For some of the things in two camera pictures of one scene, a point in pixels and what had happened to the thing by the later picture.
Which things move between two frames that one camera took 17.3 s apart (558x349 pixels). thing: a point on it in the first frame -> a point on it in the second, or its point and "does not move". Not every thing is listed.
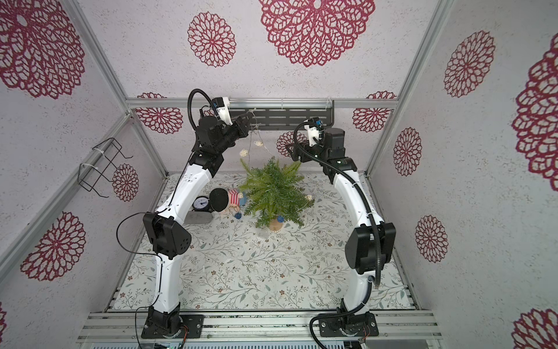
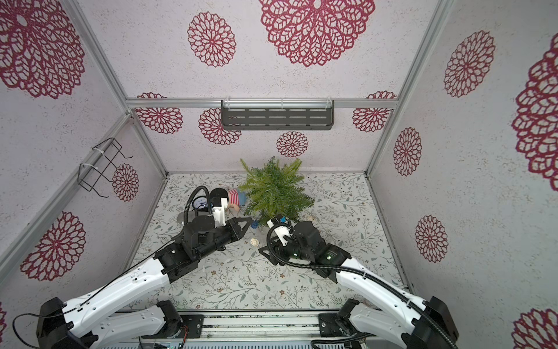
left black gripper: (241, 127) -> (237, 232)
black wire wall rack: (100, 165) does not move
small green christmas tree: (272, 190) does not move
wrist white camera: (221, 105) -> (219, 198)
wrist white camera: (314, 126) -> (282, 229)
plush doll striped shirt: (235, 201) does not move
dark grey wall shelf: (278, 113) does not move
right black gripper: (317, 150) -> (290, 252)
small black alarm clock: (201, 203) does not move
